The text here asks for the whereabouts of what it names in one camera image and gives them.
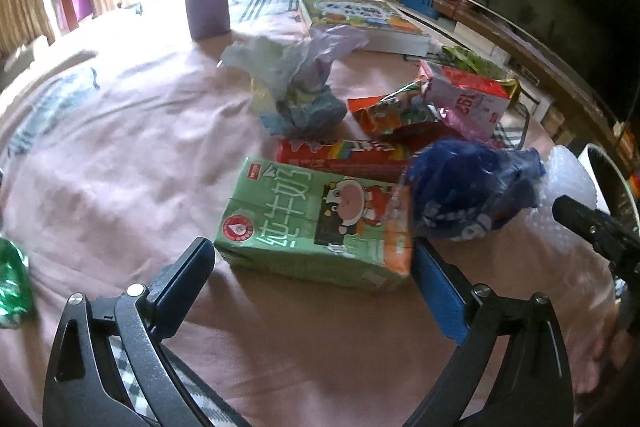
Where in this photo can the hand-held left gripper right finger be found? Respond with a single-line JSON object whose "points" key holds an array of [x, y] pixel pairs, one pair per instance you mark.
{"points": [[440, 292]]}

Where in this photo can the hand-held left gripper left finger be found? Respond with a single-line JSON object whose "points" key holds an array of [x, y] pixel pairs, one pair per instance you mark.
{"points": [[186, 276]]}

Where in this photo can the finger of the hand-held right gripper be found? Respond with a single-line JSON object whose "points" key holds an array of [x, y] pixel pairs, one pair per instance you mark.
{"points": [[592, 224]]}

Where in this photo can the clear bubble wrap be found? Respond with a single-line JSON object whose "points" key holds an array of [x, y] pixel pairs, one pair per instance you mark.
{"points": [[565, 177]]}

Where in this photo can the white-rimmed black trash bin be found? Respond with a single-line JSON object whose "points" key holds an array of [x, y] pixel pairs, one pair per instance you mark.
{"points": [[592, 167]]}

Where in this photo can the green milk carton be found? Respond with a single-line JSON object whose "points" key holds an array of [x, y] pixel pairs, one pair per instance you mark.
{"points": [[280, 217]]}

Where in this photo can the blue plastic bag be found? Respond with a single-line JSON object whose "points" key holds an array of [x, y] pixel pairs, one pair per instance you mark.
{"points": [[460, 182]]}

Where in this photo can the red rainbow candy box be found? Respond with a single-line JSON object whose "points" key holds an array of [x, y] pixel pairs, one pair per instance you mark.
{"points": [[340, 157]]}

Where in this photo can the shiny green wrapper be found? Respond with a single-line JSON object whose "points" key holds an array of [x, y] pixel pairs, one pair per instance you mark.
{"points": [[12, 282]]}

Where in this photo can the pink milk carton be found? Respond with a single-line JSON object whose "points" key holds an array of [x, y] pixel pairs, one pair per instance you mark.
{"points": [[465, 97]]}

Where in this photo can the orange snack wrapper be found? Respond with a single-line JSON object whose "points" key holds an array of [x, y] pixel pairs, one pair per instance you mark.
{"points": [[385, 112]]}

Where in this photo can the pale purple plastic bag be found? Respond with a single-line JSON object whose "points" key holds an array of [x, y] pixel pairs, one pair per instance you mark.
{"points": [[320, 52]]}

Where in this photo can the brown wooden television board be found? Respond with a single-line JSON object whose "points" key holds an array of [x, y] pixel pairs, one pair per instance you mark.
{"points": [[550, 72]]}

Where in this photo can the green gold snack wrapper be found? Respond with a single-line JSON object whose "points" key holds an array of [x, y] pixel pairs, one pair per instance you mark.
{"points": [[470, 59]]}

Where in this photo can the blue toy cash register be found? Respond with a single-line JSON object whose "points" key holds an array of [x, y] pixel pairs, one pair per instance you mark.
{"points": [[420, 2]]}

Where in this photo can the colourful picture book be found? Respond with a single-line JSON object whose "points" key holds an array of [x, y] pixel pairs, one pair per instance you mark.
{"points": [[350, 14]]}

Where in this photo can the purple storage box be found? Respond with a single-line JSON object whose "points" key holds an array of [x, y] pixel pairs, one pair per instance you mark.
{"points": [[81, 2]]}

